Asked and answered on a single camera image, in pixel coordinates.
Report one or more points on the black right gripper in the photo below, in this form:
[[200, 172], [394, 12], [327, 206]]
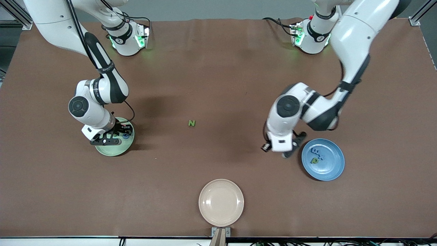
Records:
[[118, 129]]

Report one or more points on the green letter p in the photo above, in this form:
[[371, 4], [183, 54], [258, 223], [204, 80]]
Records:
[[312, 161]]

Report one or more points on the blue letter l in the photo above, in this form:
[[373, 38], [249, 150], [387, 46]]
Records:
[[314, 150]]

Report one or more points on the blue letter x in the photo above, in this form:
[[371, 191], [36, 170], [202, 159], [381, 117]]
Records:
[[320, 157]]

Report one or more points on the green letter N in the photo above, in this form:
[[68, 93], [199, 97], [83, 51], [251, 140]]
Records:
[[192, 123]]

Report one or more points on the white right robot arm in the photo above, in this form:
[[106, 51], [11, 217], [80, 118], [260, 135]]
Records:
[[51, 20]]

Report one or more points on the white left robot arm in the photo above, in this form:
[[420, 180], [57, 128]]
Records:
[[358, 34]]

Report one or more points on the green plate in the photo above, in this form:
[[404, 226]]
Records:
[[112, 150]]

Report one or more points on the blue plate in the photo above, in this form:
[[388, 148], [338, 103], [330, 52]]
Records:
[[331, 171]]

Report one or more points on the beige plate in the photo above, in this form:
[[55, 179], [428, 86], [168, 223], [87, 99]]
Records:
[[221, 203]]

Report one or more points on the brown table cover mat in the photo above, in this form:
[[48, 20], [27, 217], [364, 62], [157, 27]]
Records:
[[218, 68]]

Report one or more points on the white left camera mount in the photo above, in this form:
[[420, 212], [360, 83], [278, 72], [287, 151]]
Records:
[[276, 147]]

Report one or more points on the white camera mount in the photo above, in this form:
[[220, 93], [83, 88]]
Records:
[[90, 131], [276, 147]]

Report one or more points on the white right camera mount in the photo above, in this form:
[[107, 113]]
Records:
[[90, 131]]

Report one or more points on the metal camera stand bracket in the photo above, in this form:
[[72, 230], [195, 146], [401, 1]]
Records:
[[215, 232]]

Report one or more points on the white table edge rail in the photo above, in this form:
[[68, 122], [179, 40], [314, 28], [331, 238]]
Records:
[[68, 243]]

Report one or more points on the aluminium frame post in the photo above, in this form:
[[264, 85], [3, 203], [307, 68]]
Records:
[[414, 21], [26, 26]]

